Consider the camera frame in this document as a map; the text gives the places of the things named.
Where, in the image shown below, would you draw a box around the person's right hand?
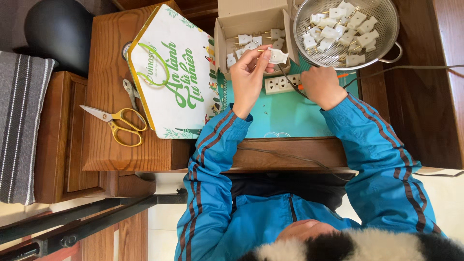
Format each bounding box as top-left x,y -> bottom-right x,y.
300,66 -> 349,111

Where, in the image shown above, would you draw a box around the person's left hand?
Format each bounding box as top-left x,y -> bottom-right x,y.
230,45 -> 276,120

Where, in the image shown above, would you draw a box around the orange handled screwdriver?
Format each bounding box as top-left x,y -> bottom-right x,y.
297,72 -> 349,91

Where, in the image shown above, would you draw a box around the white two-pin plug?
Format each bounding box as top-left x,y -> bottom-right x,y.
258,47 -> 290,65

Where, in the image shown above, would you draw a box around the white power strip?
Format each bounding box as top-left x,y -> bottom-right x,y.
264,74 -> 303,96

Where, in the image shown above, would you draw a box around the teal mat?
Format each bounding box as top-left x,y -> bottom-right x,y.
217,54 -> 360,139

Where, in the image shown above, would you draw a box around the heap of assembled white plugs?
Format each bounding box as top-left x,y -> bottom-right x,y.
302,1 -> 380,68

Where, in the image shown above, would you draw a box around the loose plugs in carton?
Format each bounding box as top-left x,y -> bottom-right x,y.
226,28 -> 286,69

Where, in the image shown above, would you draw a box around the open cardboard box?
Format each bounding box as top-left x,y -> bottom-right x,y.
213,0 -> 300,80

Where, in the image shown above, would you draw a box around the metal mesh colander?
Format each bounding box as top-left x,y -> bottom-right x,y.
292,0 -> 404,71

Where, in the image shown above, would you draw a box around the white hexagonal gift box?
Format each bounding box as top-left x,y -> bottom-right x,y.
126,4 -> 222,140

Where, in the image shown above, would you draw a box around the black white fur collar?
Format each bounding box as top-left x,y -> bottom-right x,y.
237,228 -> 464,261

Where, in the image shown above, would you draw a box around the silver pliers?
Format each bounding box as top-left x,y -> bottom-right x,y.
122,79 -> 141,111

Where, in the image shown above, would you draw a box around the black round helmet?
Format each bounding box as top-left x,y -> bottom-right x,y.
24,0 -> 96,77

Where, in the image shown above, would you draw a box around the grey striped cushion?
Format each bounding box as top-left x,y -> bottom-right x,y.
0,50 -> 59,206

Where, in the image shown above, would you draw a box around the grey cable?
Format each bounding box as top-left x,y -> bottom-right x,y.
342,64 -> 464,90

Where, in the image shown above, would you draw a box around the yellow handled scissors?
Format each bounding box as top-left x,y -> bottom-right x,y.
79,105 -> 148,148

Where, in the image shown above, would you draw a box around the black metal frame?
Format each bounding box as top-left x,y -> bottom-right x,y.
0,188 -> 189,259

